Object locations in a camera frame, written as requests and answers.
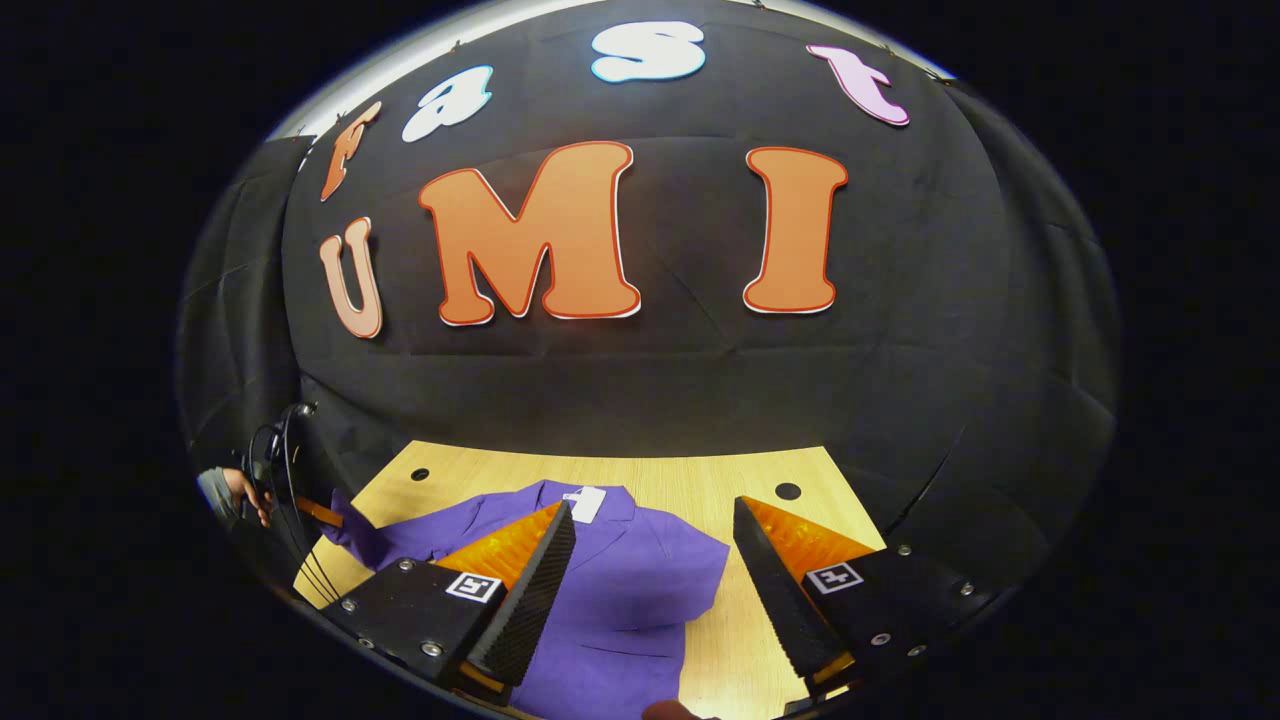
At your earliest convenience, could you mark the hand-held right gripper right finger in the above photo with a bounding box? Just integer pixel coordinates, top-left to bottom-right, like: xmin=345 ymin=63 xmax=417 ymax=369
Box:
xmin=732 ymin=495 xmax=1001 ymax=701

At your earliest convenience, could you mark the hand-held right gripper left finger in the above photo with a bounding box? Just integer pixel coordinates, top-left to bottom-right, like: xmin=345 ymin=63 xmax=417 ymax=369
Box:
xmin=320 ymin=500 xmax=578 ymax=707

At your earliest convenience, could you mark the purple jacket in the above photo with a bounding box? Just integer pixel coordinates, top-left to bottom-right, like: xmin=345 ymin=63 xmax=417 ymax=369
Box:
xmin=320 ymin=480 xmax=731 ymax=720

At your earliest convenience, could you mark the black backdrop cloth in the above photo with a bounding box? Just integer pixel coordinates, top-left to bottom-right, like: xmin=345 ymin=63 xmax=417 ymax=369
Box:
xmin=175 ymin=0 xmax=1119 ymax=601

